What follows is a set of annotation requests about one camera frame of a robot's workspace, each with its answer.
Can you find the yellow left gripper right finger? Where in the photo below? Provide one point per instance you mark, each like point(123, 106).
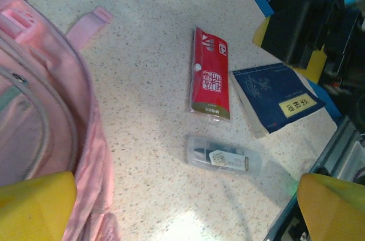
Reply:
point(333, 209)

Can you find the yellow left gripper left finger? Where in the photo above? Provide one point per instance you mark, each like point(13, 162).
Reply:
point(34, 206)

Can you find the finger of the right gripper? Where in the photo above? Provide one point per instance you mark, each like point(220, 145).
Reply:
point(285, 35)
point(325, 38)

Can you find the dark blue book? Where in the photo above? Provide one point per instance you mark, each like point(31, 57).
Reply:
point(273, 95)

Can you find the red snack packet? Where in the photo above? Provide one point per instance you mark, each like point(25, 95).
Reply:
point(211, 81)

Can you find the pink student backpack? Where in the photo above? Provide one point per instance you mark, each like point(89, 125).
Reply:
point(42, 95)

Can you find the clear plastic pen case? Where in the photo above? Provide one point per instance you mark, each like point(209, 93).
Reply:
point(222, 155)

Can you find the aluminium front rail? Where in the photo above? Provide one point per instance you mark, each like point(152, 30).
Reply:
point(332, 149)

